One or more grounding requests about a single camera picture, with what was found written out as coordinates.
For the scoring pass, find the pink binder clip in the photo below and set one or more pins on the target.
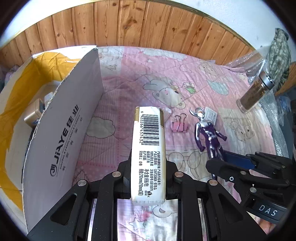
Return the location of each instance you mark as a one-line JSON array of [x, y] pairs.
[[179, 124]]

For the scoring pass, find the glass tea bottle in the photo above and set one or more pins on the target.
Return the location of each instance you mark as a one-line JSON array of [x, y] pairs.
[[262, 84]]

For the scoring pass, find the tan small box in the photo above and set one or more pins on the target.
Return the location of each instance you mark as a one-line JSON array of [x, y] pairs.
[[33, 113]]

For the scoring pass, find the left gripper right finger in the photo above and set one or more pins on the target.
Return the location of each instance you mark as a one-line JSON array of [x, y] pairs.
[[173, 188]]

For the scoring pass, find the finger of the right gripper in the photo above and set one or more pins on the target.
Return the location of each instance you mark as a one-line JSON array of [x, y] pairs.
[[232, 173], [239, 160]]

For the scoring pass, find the red white staples box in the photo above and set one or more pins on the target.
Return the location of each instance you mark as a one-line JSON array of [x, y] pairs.
[[210, 115]]

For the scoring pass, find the white cardboard box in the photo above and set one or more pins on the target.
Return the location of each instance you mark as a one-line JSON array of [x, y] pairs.
[[38, 164]]

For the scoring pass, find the camouflage cloth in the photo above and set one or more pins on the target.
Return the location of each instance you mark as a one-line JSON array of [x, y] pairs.
[[279, 59]]

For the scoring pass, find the pink cartoon quilt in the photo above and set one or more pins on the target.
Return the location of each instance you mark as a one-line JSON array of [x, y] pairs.
[[175, 82]]

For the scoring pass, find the purple silver action figure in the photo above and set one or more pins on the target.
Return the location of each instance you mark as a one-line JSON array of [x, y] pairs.
[[206, 136]]

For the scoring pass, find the person's right hand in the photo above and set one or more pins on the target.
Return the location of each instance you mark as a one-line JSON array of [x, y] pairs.
[[266, 226]]

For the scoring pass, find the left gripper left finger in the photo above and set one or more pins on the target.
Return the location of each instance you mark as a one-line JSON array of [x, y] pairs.
[[123, 186]]

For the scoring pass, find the beige tissue pack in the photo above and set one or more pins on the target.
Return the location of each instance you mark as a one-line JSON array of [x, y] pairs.
[[148, 159]]

